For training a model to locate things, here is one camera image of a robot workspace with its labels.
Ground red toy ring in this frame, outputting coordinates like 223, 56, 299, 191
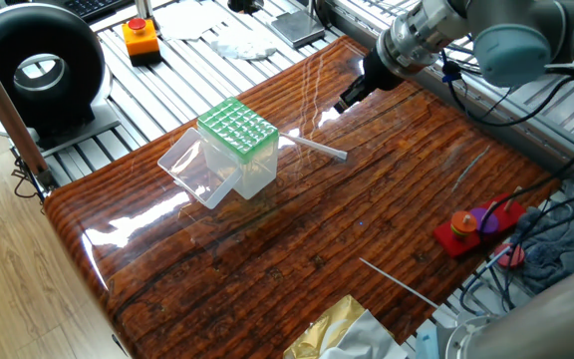
493, 242, 527, 270

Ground purple toy ring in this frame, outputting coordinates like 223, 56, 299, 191
468, 206, 501, 236

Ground grey metal beam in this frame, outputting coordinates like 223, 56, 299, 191
324, 0, 574, 193

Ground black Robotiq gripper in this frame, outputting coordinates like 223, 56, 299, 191
335, 49, 403, 114

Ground white crumpled cloth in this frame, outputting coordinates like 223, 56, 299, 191
210, 27, 279, 62

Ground black keyboard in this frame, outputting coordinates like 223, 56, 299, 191
42, 0, 134, 24

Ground gold tissue pack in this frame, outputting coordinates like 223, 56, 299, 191
281, 293, 411, 359

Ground clear plastic pipette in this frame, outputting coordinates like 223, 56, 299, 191
277, 132, 350, 163

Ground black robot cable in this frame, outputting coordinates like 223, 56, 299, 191
438, 47, 574, 315

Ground red wooden peg board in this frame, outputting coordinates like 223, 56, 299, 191
432, 184, 527, 259

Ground clear pipette box green rack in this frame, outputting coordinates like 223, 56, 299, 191
156, 96, 281, 210

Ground grey cloth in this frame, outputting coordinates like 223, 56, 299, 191
508, 179, 574, 295

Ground white paper sheet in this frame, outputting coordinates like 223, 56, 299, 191
154, 0, 231, 42

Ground grey metal plate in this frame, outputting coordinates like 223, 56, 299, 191
270, 8, 327, 50

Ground orange toy ring stack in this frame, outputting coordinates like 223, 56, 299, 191
449, 209, 478, 240

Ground orange emergency stop button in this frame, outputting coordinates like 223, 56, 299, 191
121, 17, 163, 68

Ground silver vertical post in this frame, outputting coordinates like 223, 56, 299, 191
134, 0, 157, 32

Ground brown diagonal post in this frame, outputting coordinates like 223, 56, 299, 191
0, 29, 54, 190

